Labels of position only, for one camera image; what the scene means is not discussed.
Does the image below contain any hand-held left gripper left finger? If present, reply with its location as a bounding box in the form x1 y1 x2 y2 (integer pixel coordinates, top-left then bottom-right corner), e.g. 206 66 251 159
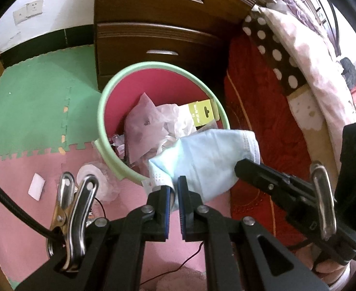
15 184 172 291

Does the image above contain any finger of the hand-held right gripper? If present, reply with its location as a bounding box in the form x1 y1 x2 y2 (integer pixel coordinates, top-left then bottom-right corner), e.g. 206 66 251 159
235 158 313 210

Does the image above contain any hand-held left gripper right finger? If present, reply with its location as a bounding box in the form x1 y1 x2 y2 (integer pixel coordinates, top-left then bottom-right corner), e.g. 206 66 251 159
177 175 330 291

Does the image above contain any blue face mask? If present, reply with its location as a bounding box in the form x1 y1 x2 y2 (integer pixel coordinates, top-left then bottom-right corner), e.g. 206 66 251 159
142 129 261 203

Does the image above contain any white printed plastic bag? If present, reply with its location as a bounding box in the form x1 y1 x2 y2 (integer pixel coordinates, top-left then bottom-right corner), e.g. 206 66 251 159
155 103 197 152

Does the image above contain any green and white cardboard box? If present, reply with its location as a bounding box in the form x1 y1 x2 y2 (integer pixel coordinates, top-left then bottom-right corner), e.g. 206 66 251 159
178 98 221 128

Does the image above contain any pink translucent packet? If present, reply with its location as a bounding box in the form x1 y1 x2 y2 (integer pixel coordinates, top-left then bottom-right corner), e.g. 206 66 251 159
124 93 169 162

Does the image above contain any red bin with green rim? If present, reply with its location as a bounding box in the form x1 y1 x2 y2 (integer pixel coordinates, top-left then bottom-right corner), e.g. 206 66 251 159
95 61 231 185

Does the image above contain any silver metal spring clip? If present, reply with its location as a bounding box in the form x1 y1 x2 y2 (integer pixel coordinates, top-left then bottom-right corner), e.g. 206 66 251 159
46 171 100 272
310 161 337 240

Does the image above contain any white rolled tissue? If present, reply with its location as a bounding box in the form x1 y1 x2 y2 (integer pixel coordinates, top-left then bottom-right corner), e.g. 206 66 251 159
77 162 121 202

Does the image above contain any red bedspread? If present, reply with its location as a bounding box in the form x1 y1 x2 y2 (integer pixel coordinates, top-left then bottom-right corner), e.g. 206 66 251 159
223 32 342 249

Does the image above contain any pale pink floral quilt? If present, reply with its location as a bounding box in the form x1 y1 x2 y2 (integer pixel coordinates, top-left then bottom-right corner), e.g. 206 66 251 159
258 4 356 161

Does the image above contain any dark cloth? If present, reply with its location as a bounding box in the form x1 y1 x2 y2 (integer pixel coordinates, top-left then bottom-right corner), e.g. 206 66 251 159
339 57 356 89

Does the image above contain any white paper card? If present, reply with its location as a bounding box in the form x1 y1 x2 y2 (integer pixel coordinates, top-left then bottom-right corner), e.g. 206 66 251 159
28 173 46 201

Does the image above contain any brown polka dot cloth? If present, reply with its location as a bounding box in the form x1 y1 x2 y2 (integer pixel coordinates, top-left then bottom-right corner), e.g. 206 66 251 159
241 4 308 97

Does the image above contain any pink foam mat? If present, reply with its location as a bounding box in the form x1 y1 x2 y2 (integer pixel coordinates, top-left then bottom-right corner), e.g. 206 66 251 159
0 141 236 291

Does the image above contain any dark wooden nightstand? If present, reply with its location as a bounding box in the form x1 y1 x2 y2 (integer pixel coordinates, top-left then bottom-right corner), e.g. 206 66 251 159
94 0 277 93

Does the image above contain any green foam mat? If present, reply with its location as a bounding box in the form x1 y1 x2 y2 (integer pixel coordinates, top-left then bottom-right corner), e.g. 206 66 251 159
0 44 101 162

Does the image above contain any thin black wire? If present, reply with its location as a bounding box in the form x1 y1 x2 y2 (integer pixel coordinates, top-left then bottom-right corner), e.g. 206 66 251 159
93 197 204 283

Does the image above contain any thick black cable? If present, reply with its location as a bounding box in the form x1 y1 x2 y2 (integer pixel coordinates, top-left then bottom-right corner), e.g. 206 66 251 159
0 171 60 243

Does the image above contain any white wall socket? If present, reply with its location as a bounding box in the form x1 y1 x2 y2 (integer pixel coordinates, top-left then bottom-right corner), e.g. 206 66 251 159
25 0 43 17
13 4 29 25

